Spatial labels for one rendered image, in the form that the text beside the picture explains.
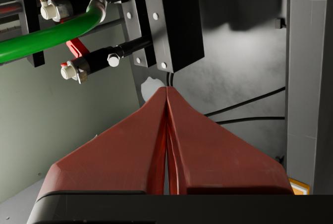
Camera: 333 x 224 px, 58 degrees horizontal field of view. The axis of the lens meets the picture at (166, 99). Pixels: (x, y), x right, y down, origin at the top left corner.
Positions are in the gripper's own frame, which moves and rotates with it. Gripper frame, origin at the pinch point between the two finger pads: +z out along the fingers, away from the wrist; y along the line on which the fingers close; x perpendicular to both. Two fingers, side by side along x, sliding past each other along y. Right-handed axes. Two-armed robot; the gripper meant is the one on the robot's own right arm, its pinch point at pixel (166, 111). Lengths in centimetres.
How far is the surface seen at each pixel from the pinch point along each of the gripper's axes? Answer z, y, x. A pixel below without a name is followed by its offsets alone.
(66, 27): 11.7, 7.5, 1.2
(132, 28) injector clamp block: 37.9, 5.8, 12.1
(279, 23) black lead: 35.1, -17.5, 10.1
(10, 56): 8.3, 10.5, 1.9
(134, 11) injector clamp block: 37.3, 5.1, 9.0
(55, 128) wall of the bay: 44, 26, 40
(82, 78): 23.2, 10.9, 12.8
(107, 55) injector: 28.4, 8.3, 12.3
